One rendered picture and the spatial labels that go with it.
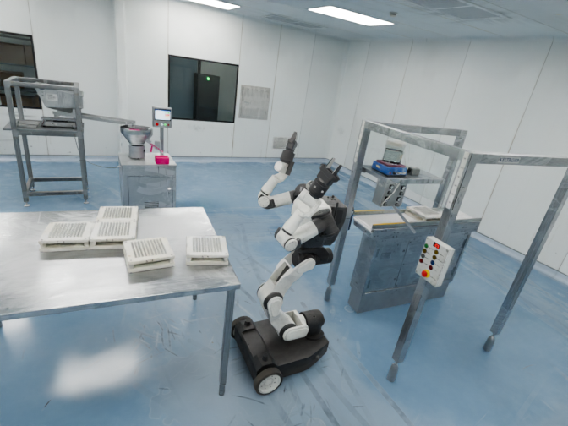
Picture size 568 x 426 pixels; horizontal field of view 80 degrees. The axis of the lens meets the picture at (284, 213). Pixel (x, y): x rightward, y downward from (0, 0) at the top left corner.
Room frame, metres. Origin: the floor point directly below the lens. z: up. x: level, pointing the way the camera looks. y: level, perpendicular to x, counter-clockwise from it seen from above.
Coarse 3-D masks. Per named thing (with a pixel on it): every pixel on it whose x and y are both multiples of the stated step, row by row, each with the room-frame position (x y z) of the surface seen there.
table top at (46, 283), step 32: (0, 224) 1.81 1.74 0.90; (32, 224) 1.87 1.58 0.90; (160, 224) 2.13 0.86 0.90; (192, 224) 2.20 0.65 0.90; (0, 256) 1.49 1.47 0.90; (32, 256) 1.53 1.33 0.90; (64, 256) 1.57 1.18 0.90; (96, 256) 1.62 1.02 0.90; (0, 288) 1.25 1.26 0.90; (32, 288) 1.28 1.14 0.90; (64, 288) 1.31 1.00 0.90; (96, 288) 1.35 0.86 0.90; (128, 288) 1.38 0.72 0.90; (160, 288) 1.42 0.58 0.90; (192, 288) 1.46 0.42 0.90; (224, 288) 1.53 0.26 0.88; (0, 320) 1.09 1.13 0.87
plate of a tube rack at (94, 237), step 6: (96, 222) 1.88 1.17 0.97; (132, 222) 1.96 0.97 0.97; (96, 228) 1.81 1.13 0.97; (114, 228) 1.84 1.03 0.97; (132, 228) 1.88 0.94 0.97; (96, 234) 1.74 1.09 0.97; (126, 234) 1.79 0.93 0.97; (132, 234) 1.80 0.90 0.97; (90, 240) 1.68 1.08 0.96; (96, 240) 1.69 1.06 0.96; (102, 240) 1.70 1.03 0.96; (108, 240) 1.71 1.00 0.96; (114, 240) 1.72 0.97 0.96; (120, 240) 1.74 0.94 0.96; (126, 240) 1.75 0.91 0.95
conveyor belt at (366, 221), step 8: (360, 216) 2.76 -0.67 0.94; (368, 216) 2.79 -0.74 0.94; (376, 216) 2.82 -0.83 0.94; (384, 216) 2.85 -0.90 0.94; (392, 216) 2.88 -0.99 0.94; (400, 216) 2.91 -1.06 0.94; (408, 216) 2.94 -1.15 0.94; (456, 216) 3.15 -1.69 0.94; (464, 216) 3.19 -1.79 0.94; (360, 224) 2.66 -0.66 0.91; (368, 224) 2.61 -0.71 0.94
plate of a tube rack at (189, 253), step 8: (192, 240) 1.84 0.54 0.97; (200, 240) 1.86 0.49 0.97; (224, 240) 1.90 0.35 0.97; (192, 248) 1.74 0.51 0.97; (224, 248) 1.80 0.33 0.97; (192, 256) 1.67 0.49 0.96; (200, 256) 1.69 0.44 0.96; (208, 256) 1.70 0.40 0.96; (216, 256) 1.71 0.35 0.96; (224, 256) 1.73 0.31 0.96
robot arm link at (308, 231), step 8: (304, 224) 1.75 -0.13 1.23; (312, 224) 1.74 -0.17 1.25; (296, 232) 1.69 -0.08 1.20; (304, 232) 1.69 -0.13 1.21; (312, 232) 1.71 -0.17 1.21; (288, 240) 1.61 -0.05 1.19; (296, 240) 1.63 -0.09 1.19; (304, 240) 1.69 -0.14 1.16; (288, 248) 1.60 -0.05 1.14; (296, 248) 1.65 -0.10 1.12
